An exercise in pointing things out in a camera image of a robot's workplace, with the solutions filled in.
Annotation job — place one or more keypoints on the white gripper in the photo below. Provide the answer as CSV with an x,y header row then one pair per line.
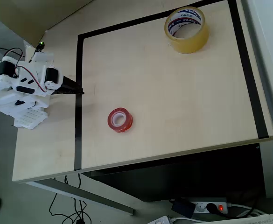
x,y
66,86

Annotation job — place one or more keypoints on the red tape roll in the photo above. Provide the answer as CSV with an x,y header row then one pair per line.
x,y
124,123

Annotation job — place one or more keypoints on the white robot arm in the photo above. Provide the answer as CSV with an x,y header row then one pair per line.
x,y
1,98

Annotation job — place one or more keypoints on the yellow packing tape roll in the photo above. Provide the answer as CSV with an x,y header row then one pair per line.
x,y
192,44

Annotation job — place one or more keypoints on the grey metal table leg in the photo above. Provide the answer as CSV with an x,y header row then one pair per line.
x,y
268,170
85,194

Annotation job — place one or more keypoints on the white power strip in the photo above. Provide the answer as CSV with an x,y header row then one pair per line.
x,y
160,220

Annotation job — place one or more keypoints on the black power adapter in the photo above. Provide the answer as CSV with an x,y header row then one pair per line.
x,y
183,207

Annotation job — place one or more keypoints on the grey power strip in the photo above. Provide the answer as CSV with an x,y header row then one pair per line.
x,y
200,206

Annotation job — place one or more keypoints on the black plug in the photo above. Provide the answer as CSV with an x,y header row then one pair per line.
x,y
212,207

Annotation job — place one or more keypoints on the printed paper sheet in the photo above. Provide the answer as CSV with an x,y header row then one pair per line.
x,y
262,219

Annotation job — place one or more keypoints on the gripper camera on white mount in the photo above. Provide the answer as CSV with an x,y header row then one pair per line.
x,y
41,56

